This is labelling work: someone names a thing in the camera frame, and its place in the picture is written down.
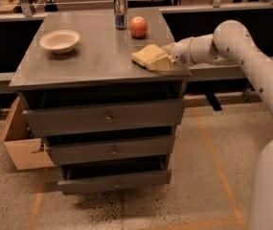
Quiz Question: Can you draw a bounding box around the white paper bowl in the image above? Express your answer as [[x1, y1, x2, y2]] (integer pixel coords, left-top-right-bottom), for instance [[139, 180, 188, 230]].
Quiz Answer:
[[39, 30, 80, 55]]

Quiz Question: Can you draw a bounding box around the grey drawer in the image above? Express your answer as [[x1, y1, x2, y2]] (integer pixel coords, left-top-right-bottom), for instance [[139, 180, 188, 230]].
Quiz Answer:
[[23, 99, 183, 137], [57, 170, 171, 195], [47, 135, 174, 165]]

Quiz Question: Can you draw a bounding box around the grey drawer cabinet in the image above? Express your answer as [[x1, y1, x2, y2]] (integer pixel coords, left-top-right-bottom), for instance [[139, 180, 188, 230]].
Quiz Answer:
[[10, 9, 187, 181]]

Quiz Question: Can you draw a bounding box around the middle grey drawer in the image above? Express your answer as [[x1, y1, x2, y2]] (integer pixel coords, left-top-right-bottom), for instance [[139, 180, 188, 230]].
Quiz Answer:
[[47, 135, 174, 165]]

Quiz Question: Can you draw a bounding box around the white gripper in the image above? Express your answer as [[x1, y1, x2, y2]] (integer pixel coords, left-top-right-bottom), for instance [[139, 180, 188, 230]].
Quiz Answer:
[[145, 37, 193, 71]]

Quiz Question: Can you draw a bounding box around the top grey drawer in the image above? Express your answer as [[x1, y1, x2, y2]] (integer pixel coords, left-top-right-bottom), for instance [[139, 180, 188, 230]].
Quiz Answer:
[[23, 99, 183, 137]]

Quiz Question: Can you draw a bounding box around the bottom grey drawer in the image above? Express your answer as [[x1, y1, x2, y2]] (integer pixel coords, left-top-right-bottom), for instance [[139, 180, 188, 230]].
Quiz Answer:
[[57, 170, 171, 195]]

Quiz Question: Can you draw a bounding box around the red apple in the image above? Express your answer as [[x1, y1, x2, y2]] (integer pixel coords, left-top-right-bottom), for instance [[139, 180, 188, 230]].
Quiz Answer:
[[129, 16, 148, 38]]

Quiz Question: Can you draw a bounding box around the silver blue drink can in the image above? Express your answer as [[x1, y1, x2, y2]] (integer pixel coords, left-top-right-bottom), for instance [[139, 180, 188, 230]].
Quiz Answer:
[[113, 0, 127, 30]]

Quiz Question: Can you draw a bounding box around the brown cardboard box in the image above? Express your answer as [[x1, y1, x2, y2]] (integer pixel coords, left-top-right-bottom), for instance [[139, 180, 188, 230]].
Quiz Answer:
[[0, 98, 54, 171]]

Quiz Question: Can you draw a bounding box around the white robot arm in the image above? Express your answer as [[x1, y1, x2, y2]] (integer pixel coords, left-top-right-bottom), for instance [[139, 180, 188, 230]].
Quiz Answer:
[[163, 20, 273, 230]]

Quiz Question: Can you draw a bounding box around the yellow sponge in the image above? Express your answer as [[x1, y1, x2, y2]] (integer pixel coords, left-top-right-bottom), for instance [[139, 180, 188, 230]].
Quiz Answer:
[[131, 44, 167, 67]]

